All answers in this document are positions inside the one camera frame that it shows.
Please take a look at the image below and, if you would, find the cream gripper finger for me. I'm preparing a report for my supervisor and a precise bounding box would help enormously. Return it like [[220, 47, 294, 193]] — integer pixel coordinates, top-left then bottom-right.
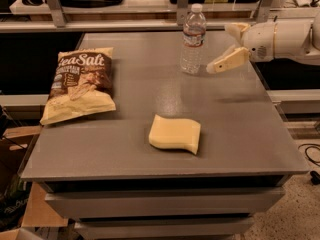
[[224, 22, 250, 43], [206, 45, 250, 74]]

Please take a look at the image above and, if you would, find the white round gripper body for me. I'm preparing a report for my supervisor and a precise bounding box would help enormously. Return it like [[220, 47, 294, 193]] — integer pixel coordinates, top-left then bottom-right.
[[242, 23, 275, 62]]

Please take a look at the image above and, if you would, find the clear plastic water bottle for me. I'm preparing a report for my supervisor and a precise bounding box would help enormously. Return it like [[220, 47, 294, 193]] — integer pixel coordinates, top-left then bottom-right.
[[180, 4, 206, 75]]

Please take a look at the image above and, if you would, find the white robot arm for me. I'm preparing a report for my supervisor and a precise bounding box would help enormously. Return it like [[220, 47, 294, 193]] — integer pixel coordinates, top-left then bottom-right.
[[206, 13, 320, 74]]

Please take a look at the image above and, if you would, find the yellow sponge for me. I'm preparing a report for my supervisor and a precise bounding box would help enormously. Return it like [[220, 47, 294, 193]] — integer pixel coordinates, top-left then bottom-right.
[[149, 115, 201, 155]]

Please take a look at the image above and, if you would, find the sea salt chips bag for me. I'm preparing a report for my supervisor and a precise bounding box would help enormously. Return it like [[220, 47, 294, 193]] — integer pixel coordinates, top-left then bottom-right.
[[40, 47, 116, 125]]

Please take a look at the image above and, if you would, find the grey drawer cabinet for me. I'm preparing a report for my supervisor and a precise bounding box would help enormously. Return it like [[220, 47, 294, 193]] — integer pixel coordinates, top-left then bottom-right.
[[22, 32, 308, 239]]

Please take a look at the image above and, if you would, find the brown cardboard box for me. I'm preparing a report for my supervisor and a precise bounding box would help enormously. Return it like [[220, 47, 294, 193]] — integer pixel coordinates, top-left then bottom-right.
[[0, 126, 68, 240]]

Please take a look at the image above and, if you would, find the black cable on floor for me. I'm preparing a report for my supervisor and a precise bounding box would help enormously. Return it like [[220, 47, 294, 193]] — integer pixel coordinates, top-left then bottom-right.
[[297, 143, 320, 186]]

